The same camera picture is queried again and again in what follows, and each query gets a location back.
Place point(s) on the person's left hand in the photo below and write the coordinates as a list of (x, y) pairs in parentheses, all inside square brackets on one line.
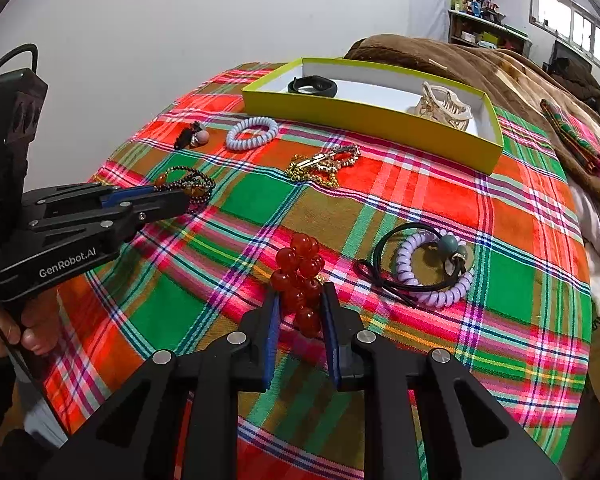
[(32, 330)]

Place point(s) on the black wrist band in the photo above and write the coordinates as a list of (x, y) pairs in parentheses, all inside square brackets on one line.
[(330, 88)]

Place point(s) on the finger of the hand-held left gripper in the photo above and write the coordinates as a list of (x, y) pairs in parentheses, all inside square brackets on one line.
[(150, 210), (125, 196)]

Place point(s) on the black monitor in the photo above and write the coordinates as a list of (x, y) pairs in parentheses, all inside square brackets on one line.
[(560, 52)]

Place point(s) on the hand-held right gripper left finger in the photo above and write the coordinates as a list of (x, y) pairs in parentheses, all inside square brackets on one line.
[(272, 340)]

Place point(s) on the yellow-green cardboard box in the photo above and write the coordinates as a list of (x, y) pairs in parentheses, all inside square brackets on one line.
[(330, 112)]

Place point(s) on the wooden shelf unit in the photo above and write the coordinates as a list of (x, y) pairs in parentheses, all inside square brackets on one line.
[(480, 27)]

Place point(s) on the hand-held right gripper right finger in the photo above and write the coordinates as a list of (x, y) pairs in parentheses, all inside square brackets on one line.
[(331, 340)]

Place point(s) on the brown fleece blanket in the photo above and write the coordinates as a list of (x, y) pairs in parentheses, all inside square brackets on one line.
[(480, 65)]

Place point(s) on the folded plaid cloth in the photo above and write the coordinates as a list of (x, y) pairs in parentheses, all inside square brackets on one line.
[(575, 135)]

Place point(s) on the barred window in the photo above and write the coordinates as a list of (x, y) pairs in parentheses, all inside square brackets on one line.
[(580, 25)]

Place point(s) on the dark brown blanket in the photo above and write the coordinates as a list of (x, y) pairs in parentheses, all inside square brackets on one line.
[(585, 85)]

